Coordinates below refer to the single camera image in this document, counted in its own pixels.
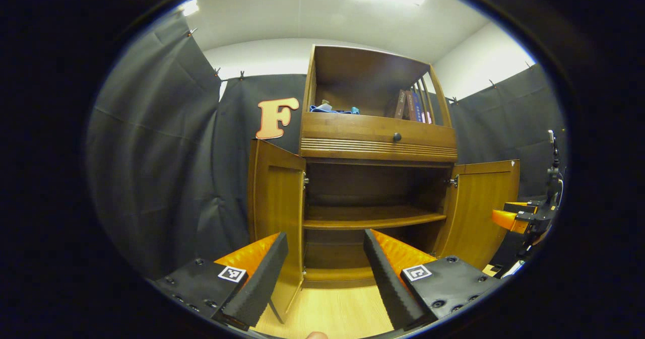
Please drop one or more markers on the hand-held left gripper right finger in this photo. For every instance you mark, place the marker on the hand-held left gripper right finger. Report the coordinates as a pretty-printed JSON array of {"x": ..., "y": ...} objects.
[{"x": 385, "y": 283}]

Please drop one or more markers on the brown book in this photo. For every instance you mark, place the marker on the brown book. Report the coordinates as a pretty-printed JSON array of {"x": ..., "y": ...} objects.
[{"x": 400, "y": 105}]

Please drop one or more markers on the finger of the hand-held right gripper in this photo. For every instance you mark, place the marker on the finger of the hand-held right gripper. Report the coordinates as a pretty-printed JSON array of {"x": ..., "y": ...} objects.
[
  {"x": 524, "y": 207},
  {"x": 511, "y": 220}
]

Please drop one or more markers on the wooden double-door shoe cabinet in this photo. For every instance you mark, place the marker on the wooden double-door shoe cabinet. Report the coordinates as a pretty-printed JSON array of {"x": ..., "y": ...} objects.
[{"x": 363, "y": 72}]

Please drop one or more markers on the wooden cabinet shelf board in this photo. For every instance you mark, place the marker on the wooden cabinet shelf board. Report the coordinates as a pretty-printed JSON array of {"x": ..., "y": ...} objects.
[{"x": 373, "y": 217}]

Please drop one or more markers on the black backdrop cloth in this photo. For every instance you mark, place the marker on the black backdrop cloth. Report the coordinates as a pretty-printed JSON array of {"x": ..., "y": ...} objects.
[{"x": 161, "y": 167}]

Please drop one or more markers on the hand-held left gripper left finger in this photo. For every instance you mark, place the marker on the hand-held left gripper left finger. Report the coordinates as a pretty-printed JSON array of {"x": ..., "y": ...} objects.
[{"x": 262, "y": 283}]

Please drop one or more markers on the blue cloth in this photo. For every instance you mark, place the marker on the blue cloth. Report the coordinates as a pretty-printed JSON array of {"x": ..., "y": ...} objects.
[{"x": 335, "y": 110}]

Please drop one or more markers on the small ceiling light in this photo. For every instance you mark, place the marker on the small ceiling light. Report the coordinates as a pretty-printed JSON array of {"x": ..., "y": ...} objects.
[{"x": 190, "y": 7}]

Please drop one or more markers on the wooden drawer with black knob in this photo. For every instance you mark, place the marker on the wooden drawer with black knob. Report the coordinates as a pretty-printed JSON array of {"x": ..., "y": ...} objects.
[{"x": 347, "y": 130}]

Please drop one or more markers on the wooden shoe cabinet door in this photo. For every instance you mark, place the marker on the wooden shoe cabinet door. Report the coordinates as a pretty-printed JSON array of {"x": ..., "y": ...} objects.
[
  {"x": 478, "y": 208},
  {"x": 277, "y": 203}
]

